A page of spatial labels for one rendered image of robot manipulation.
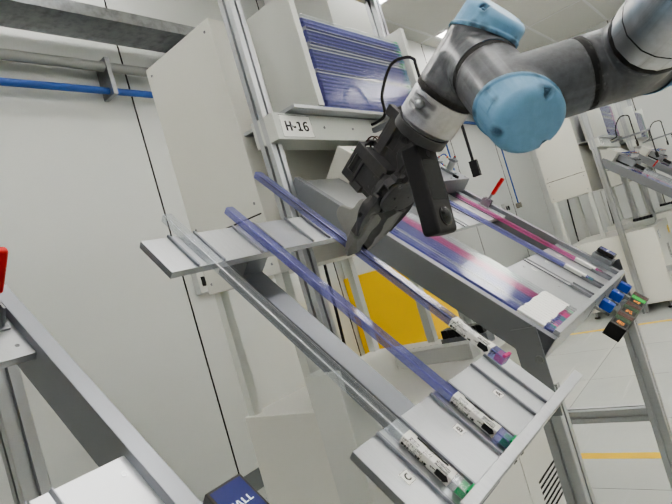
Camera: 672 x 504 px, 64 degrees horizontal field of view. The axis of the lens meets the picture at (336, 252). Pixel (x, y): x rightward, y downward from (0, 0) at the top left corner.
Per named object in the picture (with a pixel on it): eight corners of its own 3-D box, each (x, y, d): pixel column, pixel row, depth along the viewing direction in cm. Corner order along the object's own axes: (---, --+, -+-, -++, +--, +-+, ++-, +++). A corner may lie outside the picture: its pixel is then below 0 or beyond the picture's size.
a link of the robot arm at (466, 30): (489, 9, 54) (459, -19, 60) (430, 103, 60) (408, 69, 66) (545, 39, 57) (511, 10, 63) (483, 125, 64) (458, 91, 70)
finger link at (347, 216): (330, 232, 80) (362, 184, 76) (353, 260, 78) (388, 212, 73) (315, 233, 78) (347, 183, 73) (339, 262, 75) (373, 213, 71)
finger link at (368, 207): (364, 227, 76) (397, 179, 72) (371, 236, 75) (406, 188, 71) (342, 229, 73) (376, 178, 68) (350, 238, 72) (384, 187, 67)
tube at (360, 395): (469, 495, 52) (475, 487, 51) (463, 502, 50) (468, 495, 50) (169, 220, 75) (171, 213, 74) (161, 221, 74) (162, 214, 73)
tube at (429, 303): (506, 362, 64) (510, 355, 64) (500, 365, 63) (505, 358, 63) (260, 177, 92) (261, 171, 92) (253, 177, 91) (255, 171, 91)
